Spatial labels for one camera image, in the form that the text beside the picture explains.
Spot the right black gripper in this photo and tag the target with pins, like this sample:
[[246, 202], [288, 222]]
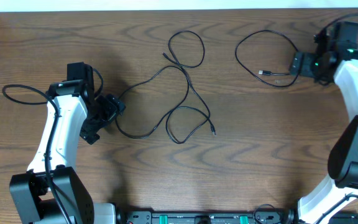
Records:
[[306, 68]]

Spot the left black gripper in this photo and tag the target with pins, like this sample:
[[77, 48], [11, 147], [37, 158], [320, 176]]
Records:
[[114, 107]]

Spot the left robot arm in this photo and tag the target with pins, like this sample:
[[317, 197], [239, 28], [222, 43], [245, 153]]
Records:
[[50, 191]]

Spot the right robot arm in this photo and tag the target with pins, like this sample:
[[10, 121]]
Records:
[[334, 61]]

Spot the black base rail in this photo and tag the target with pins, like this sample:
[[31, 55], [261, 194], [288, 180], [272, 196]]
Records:
[[263, 215]]

